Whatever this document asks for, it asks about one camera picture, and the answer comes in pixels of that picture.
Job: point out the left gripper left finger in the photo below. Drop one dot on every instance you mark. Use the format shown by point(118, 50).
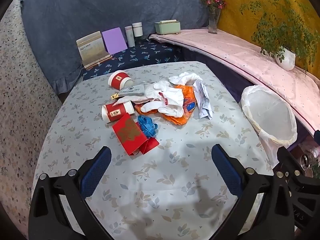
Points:
point(47, 216)

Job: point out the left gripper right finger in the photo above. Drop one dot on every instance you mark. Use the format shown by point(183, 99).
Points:
point(274, 219)

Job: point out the white paper receipt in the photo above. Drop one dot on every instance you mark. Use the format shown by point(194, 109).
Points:
point(203, 100)

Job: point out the orange plastic bag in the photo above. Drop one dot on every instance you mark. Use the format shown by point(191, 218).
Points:
point(188, 106)

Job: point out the blue ribbon scrap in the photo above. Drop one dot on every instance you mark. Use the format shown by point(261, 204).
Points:
point(147, 126)

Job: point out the red gift envelope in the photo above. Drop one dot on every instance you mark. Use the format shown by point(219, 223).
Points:
point(131, 137)

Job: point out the white knitted cloth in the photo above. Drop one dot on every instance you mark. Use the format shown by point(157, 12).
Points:
point(160, 96)

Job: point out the red paper cup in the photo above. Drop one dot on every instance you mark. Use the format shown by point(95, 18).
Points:
point(119, 80)
point(111, 112)

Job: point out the grey drawstring pouch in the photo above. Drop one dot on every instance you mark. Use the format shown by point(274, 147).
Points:
point(135, 90)

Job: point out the white cotton glove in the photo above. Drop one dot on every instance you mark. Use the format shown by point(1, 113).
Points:
point(185, 79)

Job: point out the black gold cigarette box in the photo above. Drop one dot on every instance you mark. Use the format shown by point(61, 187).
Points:
point(114, 96)

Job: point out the trash bin with white liner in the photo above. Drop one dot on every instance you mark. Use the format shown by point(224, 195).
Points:
point(271, 117)

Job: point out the floral grey tablecloth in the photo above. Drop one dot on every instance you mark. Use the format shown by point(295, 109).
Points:
point(172, 192)

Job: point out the speckled beige fabric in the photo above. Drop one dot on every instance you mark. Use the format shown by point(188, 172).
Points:
point(28, 108)

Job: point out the pink dotted sheet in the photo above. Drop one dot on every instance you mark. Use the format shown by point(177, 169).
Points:
point(299, 89)

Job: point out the green plant in white pot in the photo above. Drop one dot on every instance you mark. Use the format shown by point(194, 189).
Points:
point(281, 27)

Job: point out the navy floral cloth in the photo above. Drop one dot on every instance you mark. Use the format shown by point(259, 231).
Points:
point(147, 53)

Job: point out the mint green tissue box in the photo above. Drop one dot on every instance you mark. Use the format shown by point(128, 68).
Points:
point(168, 27)

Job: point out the glass vase with pink flowers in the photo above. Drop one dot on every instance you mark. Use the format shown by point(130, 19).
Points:
point(214, 8)

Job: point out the white cosmetic tube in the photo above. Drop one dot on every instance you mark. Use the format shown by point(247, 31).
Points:
point(130, 36)

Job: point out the white cosmetic jar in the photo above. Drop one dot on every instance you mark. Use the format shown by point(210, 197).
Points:
point(137, 29)

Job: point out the mustard yellow curtain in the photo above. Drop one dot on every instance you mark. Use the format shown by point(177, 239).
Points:
point(243, 26)

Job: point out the purple card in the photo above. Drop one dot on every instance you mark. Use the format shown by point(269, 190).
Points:
point(114, 40)

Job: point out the blue grey blanket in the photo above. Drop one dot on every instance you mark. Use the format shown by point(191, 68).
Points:
point(53, 27)

